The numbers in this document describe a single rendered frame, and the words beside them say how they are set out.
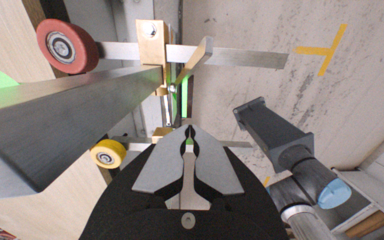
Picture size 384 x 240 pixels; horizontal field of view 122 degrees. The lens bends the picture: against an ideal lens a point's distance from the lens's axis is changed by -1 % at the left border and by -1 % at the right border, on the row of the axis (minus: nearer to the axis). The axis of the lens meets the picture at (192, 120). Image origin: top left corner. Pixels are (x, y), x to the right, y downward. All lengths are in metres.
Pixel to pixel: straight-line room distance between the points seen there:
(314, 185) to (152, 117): 0.83
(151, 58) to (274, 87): 1.27
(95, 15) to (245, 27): 1.00
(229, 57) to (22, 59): 0.38
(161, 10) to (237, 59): 0.27
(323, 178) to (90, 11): 1.06
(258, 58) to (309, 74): 1.30
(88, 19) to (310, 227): 1.04
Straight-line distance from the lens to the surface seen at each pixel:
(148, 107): 0.58
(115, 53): 0.30
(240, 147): 0.38
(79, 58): 0.29
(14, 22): 0.36
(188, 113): 0.46
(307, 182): 0.83
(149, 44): 0.26
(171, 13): 0.44
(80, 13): 0.46
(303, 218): 0.79
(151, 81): 0.19
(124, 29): 0.56
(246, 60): 0.28
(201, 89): 1.16
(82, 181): 0.54
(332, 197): 0.83
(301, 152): 0.90
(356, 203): 3.31
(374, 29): 1.90
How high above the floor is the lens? 1.12
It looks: 62 degrees down
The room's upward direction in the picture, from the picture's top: 180 degrees clockwise
